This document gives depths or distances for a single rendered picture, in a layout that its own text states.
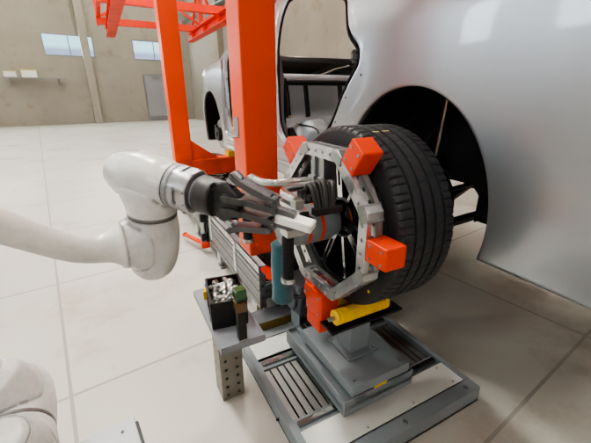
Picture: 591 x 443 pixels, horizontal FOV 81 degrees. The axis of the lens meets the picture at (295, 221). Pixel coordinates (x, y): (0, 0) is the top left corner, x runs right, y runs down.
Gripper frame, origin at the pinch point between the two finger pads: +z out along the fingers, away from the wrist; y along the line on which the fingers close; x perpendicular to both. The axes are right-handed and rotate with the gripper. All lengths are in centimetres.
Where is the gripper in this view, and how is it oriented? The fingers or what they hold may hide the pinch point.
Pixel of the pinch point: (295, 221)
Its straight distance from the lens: 62.0
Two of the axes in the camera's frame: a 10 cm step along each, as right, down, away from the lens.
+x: 3.6, -4.2, 8.4
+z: 9.3, 2.8, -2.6
